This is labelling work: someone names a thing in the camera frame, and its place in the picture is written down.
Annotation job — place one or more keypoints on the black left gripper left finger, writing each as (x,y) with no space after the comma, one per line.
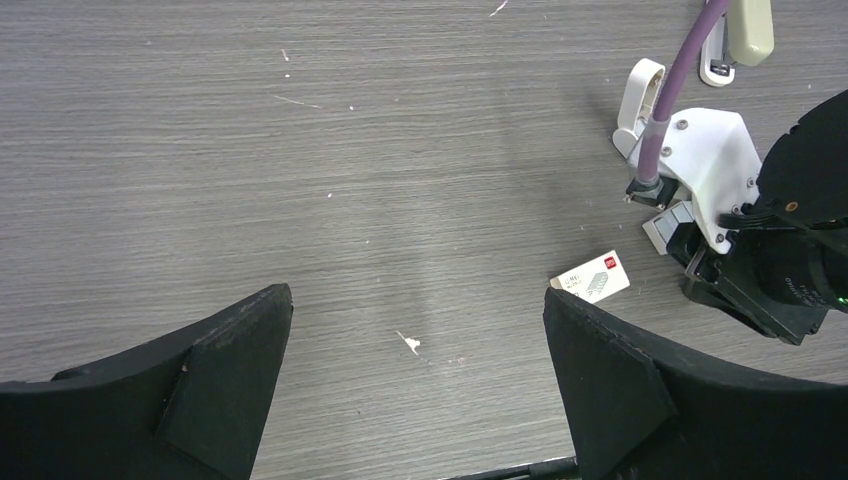
(191,404)

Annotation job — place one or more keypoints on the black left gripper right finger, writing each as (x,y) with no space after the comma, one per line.
(640,406)

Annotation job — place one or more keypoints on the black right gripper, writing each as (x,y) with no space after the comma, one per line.
(780,283)

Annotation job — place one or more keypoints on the white staple box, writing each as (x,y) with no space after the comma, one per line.
(594,280)

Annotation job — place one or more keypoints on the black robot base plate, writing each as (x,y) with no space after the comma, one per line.
(552,469)

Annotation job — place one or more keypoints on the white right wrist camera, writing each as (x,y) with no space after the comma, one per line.
(709,158)

